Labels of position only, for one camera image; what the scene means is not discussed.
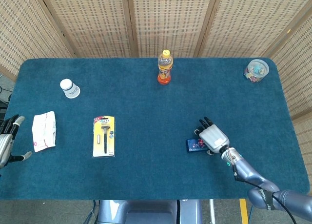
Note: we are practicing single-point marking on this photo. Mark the blue table cloth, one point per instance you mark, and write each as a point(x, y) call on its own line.
point(146, 111)

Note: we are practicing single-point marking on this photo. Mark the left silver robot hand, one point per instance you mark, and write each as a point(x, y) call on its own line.
point(3, 146)

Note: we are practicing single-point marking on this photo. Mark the blue packaged item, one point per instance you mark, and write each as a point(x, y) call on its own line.
point(192, 147)

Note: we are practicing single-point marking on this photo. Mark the orange juice bottle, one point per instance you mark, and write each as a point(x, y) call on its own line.
point(165, 72)

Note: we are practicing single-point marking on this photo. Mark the blue-grey robot torso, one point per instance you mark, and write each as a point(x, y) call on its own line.
point(146, 211)

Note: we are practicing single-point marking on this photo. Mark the yellow razor blister pack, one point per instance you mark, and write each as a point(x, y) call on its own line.
point(104, 126)

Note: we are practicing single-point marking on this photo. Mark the yellow floor tape strip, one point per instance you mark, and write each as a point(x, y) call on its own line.
point(243, 211)

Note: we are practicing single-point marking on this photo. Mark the black background equipment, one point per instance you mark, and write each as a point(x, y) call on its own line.
point(2, 104)

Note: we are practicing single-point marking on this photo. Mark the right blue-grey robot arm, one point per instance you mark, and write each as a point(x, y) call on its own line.
point(251, 176)

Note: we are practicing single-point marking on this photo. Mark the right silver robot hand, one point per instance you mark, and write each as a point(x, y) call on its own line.
point(214, 137)

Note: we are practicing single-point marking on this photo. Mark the woven folding screen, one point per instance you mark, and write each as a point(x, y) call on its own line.
point(170, 21)

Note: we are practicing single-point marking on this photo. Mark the white paper cup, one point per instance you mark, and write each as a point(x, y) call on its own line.
point(70, 89)

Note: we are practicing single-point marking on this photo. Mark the clear jar of clips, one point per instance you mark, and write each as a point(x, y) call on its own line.
point(256, 71)

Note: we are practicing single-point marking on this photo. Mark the white tissue pack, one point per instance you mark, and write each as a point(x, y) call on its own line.
point(44, 131)

